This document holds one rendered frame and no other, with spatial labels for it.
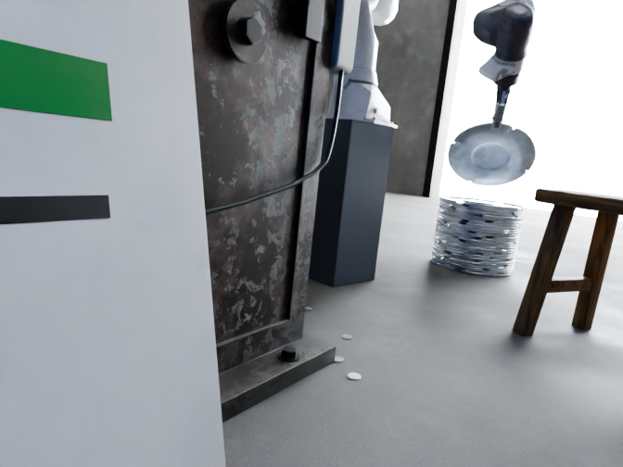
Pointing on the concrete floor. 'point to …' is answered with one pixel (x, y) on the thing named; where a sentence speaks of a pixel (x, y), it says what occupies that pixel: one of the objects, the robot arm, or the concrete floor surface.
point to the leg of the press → (309, 120)
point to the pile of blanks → (476, 239)
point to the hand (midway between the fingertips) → (496, 123)
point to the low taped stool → (540, 286)
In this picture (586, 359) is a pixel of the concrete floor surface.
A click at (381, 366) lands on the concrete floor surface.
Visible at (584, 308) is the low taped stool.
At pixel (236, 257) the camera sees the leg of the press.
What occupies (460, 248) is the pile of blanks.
